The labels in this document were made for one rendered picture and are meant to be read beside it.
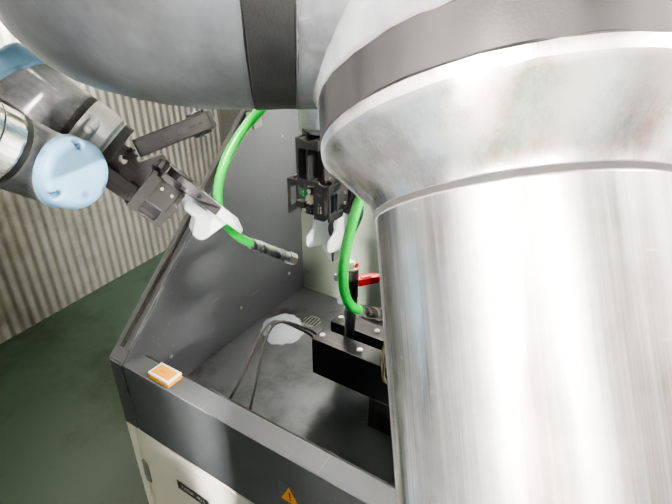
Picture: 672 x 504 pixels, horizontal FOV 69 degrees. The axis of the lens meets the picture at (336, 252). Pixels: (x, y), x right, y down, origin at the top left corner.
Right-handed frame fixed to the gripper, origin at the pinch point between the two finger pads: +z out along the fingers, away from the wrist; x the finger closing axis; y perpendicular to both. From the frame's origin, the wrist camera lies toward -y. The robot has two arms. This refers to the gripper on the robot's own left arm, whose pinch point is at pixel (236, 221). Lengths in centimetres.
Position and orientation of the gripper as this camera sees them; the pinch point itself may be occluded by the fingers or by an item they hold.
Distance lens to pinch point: 76.6
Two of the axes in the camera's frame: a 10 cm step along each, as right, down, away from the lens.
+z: 7.0, 5.7, 4.2
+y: -6.1, 7.9, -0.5
